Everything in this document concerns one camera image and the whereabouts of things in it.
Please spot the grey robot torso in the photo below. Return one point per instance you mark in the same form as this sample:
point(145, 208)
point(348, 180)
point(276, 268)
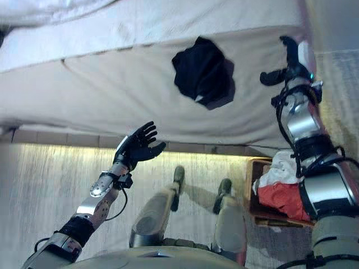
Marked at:
point(140, 260)

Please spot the white garment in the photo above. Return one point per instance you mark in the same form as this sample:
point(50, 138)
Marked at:
point(280, 171)

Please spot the white duvet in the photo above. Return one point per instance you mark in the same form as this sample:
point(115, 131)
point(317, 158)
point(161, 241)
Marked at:
point(42, 11)

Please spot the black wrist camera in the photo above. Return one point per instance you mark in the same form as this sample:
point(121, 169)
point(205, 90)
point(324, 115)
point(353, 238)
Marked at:
point(124, 181)
point(276, 101)

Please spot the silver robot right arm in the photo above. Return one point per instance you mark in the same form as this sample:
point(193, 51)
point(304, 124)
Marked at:
point(303, 123)

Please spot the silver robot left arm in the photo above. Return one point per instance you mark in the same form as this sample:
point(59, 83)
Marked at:
point(101, 187)

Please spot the tufted beige bed base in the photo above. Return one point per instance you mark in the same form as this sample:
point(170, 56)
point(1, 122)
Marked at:
point(84, 140)

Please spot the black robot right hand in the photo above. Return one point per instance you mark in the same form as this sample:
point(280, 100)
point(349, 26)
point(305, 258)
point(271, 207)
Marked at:
point(297, 67)

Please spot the red garment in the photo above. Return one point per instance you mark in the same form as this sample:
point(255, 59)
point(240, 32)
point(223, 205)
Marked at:
point(280, 199)

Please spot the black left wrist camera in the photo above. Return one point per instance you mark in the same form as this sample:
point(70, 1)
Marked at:
point(124, 181)

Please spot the textured white bed runner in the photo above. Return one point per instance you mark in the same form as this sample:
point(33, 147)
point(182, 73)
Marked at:
point(140, 30)

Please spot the bed with beige cover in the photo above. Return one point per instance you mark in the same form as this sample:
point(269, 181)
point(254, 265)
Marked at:
point(112, 84)

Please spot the wicker basket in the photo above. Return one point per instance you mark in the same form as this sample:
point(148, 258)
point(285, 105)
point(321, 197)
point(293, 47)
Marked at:
point(251, 182)

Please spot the black garment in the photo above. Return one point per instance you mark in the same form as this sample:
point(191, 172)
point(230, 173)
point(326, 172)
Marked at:
point(202, 73)

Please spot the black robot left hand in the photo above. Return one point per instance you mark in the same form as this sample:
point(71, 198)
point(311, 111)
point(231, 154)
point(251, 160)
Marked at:
point(134, 150)

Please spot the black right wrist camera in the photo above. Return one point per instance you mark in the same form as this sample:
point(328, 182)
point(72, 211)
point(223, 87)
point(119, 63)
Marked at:
point(276, 101)

